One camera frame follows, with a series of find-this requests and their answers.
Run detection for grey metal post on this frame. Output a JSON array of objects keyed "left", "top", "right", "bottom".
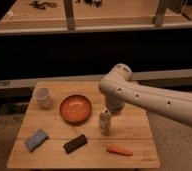
[
  {"left": 152, "top": 0, "right": 169, "bottom": 27},
  {"left": 63, "top": 0, "right": 75, "bottom": 30}
]

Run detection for grey metal post left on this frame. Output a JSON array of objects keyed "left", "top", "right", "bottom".
[{"left": 63, "top": 0, "right": 75, "bottom": 30}]

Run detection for grey metal post right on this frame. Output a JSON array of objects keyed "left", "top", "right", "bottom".
[{"left": 152, "top": 0, "right": 169, "bottom": 27}]

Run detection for white paper cup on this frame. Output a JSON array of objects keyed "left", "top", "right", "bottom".
[{"left": 33, "top": 87, "right": 51, "bottom": 109}]

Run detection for wooden workbench in background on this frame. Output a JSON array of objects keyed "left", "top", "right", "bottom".
[{"left": 0, "top": 0, "right": 192, "bottom": 35}]

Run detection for black cables on bench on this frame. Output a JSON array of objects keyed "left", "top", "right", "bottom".
[{"left": 29, "top": 0, "right": 58, "bottom": 11}]

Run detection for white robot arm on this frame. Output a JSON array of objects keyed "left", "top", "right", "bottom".
[{"left": 98, "top": 63, "right": 192, "bottom": 127}]

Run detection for black rectangular block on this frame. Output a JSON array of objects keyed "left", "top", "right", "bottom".
[{"left": 63, "top": 134, "right": 87, "bottom": 154}]

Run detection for small white bottle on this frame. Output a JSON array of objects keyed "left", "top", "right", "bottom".
[{"left": 99, "top": 110, "right": 111, "bottom": 136}]

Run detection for wooden folding table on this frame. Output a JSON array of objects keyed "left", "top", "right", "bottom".
[{"left": 7, "top": 81, "right": 160, "bottom": 169}]

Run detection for orange toy carrot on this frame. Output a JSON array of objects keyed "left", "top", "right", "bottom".
[{"left": 106, "top": 144, "right": 133, "bottom": 156}]

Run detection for blue sponge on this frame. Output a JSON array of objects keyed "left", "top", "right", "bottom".
[{"left": 25, "top": 129, "right": 48, "bottom": 152}]

